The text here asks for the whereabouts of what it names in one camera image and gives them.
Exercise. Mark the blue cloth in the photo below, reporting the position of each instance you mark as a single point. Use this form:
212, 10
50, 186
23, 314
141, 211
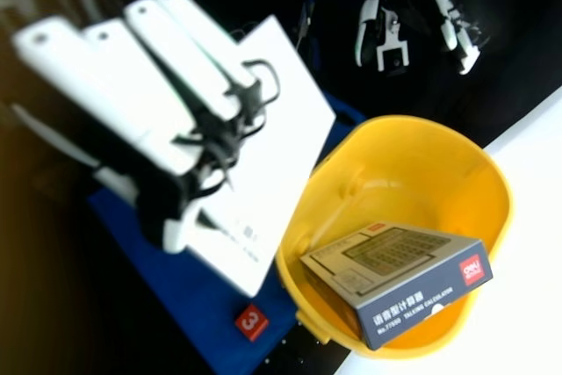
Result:
189, 305

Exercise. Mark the red block with number three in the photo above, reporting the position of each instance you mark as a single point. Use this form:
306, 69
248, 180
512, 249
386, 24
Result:
251, 322

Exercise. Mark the yellow plastic basket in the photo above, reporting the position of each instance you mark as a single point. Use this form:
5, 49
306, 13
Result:
439, 164

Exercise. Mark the white rectangular box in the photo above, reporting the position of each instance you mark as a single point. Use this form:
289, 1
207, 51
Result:
285, 138

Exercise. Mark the grey calculator box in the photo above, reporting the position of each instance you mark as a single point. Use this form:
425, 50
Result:
417, 296

